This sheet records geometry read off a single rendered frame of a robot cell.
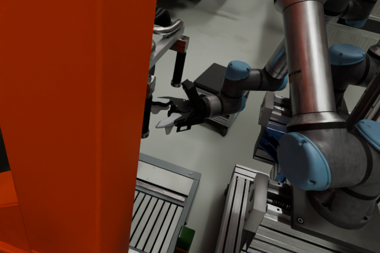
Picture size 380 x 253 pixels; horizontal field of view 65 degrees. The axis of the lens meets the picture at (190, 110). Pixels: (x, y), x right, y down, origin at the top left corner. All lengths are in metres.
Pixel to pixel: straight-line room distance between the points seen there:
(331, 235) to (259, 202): 0.17
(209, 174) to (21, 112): 1.57
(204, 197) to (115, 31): 1.52
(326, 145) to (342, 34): 3.40
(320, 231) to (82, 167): 0.55
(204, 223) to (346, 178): 1.13
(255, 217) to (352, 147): 0.31
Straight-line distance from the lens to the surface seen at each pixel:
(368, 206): 0.81
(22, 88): 0.43
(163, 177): 1.73
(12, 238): 0.79
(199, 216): 1.71
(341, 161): 0.64
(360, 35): 4.00
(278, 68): 0.98
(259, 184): 0.86
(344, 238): 0.81
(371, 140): 0.70
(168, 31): 1.01
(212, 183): 1.88
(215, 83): 2.13
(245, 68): 0.97
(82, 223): 0.56
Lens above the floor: 1.37
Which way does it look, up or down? 35 degrees down
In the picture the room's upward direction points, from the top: 13 degrees clockwise
